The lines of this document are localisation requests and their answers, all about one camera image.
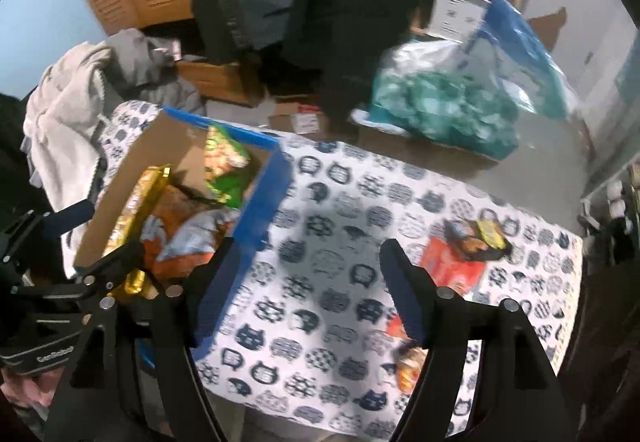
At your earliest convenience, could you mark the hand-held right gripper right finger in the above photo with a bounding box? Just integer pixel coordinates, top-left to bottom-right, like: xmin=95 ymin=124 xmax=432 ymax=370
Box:
xmin=379 ymin=238 xmax=573 ymax=442

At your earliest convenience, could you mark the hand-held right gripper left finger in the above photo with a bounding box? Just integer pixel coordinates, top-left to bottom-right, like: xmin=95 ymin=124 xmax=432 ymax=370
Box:
xmin=44 ymin=236 xmax=247 ymax=442

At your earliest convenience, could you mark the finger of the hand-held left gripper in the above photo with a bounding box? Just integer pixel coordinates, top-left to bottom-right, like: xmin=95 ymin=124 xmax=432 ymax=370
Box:
xmin=10 ymin=241 xmax=146 ymax=303
xmin=0 ymin=199 xmax=96 ymax=285

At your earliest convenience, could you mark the silver orange chip bag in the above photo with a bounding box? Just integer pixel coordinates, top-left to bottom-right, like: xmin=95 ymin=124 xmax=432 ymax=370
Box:
xmin=140 ymin=187 xmax=242 ymax=279

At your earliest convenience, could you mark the orange yellow snack packet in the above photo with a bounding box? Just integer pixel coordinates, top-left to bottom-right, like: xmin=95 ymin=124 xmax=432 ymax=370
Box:
xmin=385 ymin=312 xmax=432 ymax=396

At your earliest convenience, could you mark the blue cardboard box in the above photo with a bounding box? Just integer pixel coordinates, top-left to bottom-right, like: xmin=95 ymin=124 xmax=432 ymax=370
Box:
xmin=72 ymin=106 xmax=292 ymax=359

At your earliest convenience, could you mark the black yellow snack packet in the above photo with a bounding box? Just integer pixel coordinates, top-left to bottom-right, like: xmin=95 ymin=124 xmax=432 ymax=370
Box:
xmin=442 ymin=217 xmax=514 ymax=263

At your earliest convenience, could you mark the green snack packet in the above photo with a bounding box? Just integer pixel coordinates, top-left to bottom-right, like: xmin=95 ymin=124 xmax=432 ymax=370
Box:
xmin=202 ymin=124 xmax=262 ymax=211

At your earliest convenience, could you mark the person's left hand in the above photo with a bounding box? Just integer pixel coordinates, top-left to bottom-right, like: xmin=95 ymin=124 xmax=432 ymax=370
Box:
xmin=0 ymin=368 xmax=52 ymax=417

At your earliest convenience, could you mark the cat print tablecloth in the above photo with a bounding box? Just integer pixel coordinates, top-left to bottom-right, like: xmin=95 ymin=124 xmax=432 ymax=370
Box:
xmin=95 ymin=99 xmax=586 ymax=438

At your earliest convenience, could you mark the white towel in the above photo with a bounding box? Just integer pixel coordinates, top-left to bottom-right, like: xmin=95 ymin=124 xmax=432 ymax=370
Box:
xmin=21 ymin=42 xmax=113 ymax=190

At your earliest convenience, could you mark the brown cardboard box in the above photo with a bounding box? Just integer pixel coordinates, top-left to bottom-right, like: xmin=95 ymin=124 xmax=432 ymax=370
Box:
xmin=356 ymin=122 xmax=501 ymax=171

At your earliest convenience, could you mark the grey clothing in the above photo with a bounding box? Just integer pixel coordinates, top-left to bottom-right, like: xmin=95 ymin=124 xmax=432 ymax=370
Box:
xmin=102 ymin=29 xmax=206 ymax=115

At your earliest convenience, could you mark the small red label carton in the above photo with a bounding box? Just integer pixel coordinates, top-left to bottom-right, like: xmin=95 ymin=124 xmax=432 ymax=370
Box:
xmin=267 ymin=99 xmax=331 ymax=139

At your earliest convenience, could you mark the white bag with green cloth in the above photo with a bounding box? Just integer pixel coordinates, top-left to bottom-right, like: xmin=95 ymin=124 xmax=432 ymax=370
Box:
xmin=350 ymin=44 xmax=521 ymax=159

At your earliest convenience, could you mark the wooden drawer box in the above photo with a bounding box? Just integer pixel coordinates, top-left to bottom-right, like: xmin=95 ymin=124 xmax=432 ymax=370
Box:
xmin=175 ymin=59 xmax=266 ymax=107

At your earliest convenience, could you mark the shoe rack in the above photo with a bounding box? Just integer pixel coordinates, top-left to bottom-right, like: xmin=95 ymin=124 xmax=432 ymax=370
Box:
xmin=580 ymin=157 xmax=640 ymax=267

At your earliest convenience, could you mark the blue plastic bag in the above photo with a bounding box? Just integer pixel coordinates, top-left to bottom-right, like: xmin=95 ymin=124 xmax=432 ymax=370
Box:
xmin=462 ymin=0 xmax=582 ymax=120

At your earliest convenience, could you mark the white storage box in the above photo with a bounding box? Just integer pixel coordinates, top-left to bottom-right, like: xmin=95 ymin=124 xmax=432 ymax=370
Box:
xmin=431 ymin=0 xmax=501 ymax=38

